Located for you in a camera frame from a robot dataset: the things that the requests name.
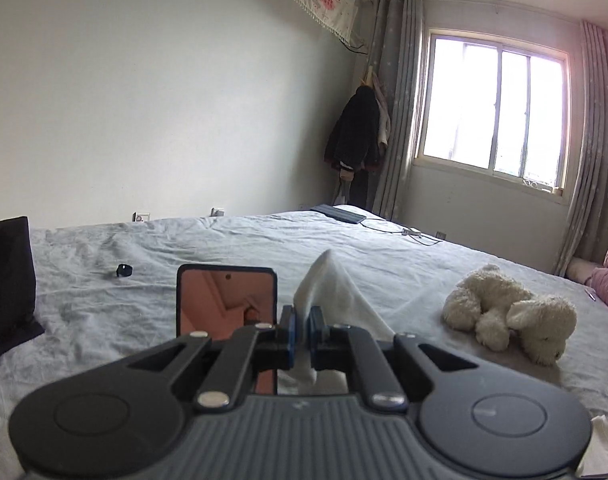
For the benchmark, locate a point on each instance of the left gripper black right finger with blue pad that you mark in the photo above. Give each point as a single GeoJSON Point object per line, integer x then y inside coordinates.
{"type": "Point", "coordinates": [327, 344]}

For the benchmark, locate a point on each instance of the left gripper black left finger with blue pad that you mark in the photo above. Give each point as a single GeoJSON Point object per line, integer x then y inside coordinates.
{"type": "Point", "coordinates": [275, 347]}

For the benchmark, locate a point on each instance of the white t-shirt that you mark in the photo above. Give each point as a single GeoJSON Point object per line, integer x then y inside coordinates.
{"type": "Point", "coordinates": [327, 285]}

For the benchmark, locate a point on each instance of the smartphone on stand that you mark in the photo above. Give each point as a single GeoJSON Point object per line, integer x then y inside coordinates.
{"type": "Point", "coordinates": [220, 299]}

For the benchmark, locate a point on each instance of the dark laptop on bed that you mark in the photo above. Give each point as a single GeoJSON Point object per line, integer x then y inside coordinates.
{"type": "Point", "coordinates": [339, 214]}

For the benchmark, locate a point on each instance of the small black object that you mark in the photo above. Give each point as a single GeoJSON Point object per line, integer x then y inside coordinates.
{"type": "Point", "coordinates": [124, 270]}

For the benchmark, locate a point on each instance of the white plush dog toy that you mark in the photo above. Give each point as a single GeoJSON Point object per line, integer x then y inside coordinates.
{"type": "Point", "coordinates": [495, 307]}

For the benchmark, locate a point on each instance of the grey bed sheet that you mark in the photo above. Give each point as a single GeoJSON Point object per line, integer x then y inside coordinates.
{"type": "Point", "coordinates": [91, 317]}

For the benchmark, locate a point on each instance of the dark hanging jacket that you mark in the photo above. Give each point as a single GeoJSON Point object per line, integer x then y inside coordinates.
{"type": "Point", "coordinates": [357, 143]}

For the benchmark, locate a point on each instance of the black pillow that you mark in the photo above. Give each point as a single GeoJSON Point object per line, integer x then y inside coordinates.
{"type": "Point", "coordinates": [17, 285]}

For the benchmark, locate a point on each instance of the window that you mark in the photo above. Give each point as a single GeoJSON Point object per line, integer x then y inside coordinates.
{"type": "Point", "coordinates": [497, 107]}

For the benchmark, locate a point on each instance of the grey right curtain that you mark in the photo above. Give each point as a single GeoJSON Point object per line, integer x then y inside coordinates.
{"type": "Point", "coordinates": [585, 234]}

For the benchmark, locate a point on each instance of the grey curtain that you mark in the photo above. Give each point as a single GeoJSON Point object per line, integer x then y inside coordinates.
{"type": "Point", "coordinates": [585, 234]}
{"type": "Point", "coordinates": [396, 54]}

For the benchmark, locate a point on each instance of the grey left curtain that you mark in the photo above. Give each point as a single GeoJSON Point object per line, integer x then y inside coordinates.
{"type": "Point", "coordinates": [396, 54]}

